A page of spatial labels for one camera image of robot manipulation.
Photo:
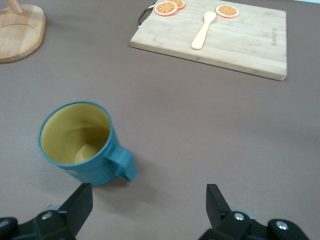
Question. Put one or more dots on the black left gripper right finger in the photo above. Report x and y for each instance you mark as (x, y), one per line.
(232, 227)

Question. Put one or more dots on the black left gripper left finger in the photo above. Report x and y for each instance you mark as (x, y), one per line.
(62, 225)

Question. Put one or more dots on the teal mug with yellow inside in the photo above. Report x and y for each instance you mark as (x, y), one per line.
(100, 172)

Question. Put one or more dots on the wooden mug tree rack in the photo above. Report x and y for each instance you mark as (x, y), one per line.
(17, 37)

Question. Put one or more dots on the bamboo cutting board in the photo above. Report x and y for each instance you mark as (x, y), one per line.
(237, 45)

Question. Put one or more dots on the yellow plastic fork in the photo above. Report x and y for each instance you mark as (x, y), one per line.
(201, 35)

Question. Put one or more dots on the toy orange slice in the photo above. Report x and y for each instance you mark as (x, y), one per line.
(166, 8)
(227, 11)
(182, 3)

